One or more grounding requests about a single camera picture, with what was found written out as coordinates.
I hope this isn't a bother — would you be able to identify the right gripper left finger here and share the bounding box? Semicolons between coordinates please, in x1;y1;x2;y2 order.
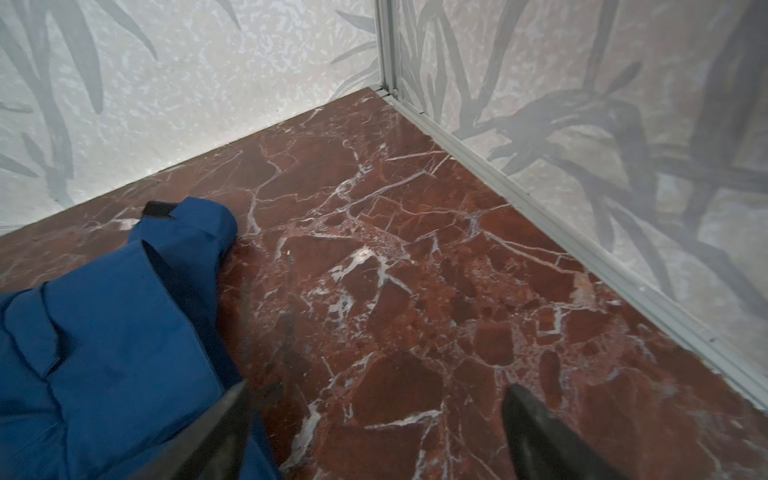
133;381;251;479

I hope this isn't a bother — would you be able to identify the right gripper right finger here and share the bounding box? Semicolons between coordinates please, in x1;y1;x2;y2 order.
501;384;624;480

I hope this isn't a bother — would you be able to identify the blue zip-up jacket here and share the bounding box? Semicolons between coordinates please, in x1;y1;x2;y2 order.
1;197;279;479

